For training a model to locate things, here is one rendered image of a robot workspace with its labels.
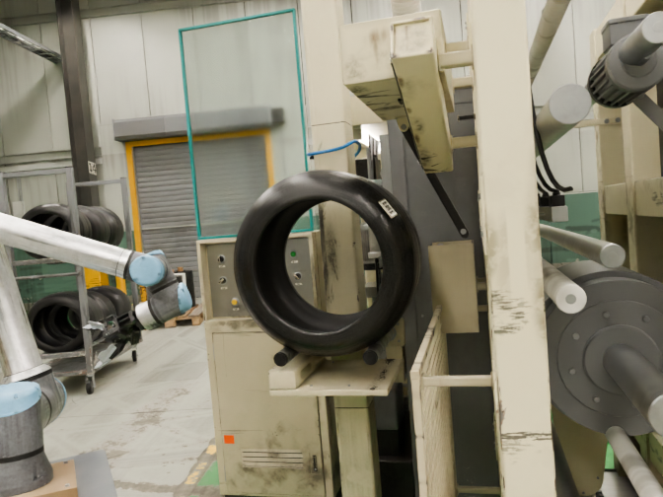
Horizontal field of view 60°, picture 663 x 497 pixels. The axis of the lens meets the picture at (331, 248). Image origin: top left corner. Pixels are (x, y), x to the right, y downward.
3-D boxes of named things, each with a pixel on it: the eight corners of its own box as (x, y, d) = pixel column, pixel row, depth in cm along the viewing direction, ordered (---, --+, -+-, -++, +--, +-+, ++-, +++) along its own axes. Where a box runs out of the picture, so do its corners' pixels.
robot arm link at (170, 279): (158, 247, 179) (176, 282, 180) (163, 248, 190) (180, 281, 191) (129, 260, 178) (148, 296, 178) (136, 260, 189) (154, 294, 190)
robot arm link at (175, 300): (184, 279, 191) (197, 305, 191) (150, 296, 190) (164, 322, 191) (178, 281, 181) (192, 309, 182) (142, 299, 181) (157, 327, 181)
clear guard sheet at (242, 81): (199, 240, 263) (180, 30, 258) (314, 231, 249) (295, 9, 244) (197, 240, 261) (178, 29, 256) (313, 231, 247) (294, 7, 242)
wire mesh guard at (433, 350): (452, 492, 205) (438, 300, 202) (458, 493, 205) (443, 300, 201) (435, 703, 118) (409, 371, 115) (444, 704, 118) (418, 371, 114)
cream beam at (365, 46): (380, 121, 198) (377, 79, 197) (454, 112, 192) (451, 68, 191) (339, 86, 139) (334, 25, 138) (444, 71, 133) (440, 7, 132)
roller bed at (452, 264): (438, 321, 212) (432, 242, 211) (478, 320, 208) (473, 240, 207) (434, 333, 193) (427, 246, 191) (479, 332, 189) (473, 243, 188)
